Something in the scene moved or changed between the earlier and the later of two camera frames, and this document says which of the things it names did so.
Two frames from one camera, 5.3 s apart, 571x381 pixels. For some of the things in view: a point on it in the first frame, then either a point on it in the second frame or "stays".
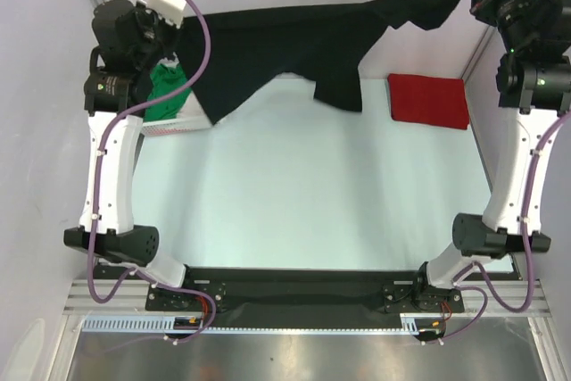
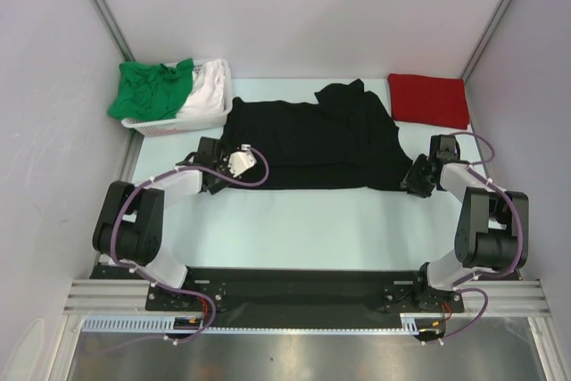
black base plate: [310, 296] stays
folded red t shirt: [428, 100] stays
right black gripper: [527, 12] → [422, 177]
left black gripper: [144, 14] → [212, 189]
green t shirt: [163, 78] stays
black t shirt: [232, 54] → [343, 139]
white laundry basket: [174, 126] stays
